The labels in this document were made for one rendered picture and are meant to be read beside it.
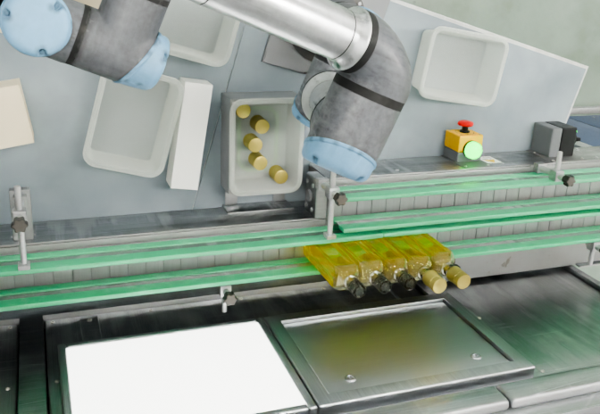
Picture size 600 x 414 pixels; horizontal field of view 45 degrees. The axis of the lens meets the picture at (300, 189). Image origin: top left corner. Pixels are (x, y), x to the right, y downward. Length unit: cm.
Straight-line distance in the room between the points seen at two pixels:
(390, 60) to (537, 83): 102
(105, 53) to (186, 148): 74
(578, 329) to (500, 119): 58
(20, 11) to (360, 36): 45
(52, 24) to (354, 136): 46
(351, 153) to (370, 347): 57
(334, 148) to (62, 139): 73
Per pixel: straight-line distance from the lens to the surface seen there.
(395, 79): 107
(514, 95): 200
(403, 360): 150
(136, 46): 89
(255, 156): 165
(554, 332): 179
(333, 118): 107
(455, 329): 164
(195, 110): 158
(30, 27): 86
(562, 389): 152
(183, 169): 161
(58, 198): 166
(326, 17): 100
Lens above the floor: 232
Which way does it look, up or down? 62 degrees down
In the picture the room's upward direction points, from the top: 133 degrees clockwise
